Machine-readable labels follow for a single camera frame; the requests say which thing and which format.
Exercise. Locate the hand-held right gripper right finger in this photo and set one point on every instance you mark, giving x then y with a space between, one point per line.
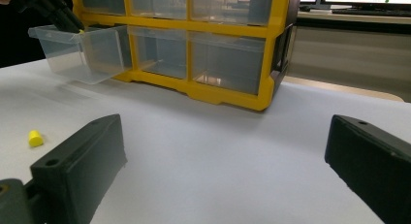
374 166

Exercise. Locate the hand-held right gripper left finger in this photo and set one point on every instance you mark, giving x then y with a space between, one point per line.
80 166

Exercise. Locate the yellow foam earplug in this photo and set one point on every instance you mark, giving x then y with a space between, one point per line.
35 138
81 31

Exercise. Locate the clear plastic storage drawer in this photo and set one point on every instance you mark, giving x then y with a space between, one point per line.
80 56

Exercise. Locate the yellow black organizer cabinet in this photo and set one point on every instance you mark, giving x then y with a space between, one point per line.
226 91

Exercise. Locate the white table cover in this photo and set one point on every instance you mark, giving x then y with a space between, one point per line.
210 153

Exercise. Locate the light wooden desk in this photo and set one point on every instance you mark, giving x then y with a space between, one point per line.
355 19

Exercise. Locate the black keyboard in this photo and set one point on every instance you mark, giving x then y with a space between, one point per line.
371 12

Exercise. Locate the black computer mouse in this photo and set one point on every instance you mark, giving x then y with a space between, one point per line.
304 8

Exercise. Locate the set of clear drawers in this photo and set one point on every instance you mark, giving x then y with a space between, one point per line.
226 60

